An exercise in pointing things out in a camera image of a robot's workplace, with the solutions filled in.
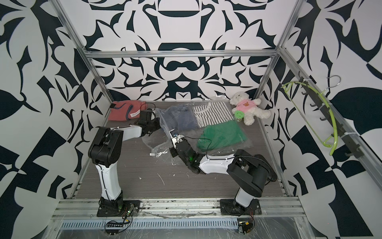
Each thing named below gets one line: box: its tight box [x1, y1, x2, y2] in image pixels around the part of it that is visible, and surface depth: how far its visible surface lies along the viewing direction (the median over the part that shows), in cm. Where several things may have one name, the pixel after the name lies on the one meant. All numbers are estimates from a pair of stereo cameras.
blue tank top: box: [160, 104, 200, 131], surface depth 106 cm
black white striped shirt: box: [191, 101, 234, 128], surface depth 114 cm
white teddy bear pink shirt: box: [229, 91, 272, 126], surface depth 109 cm
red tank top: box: [107, 100, 148, 121], surface depth 114 cm
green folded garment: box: [196, 120, 248, 152], surface depth 101 cm
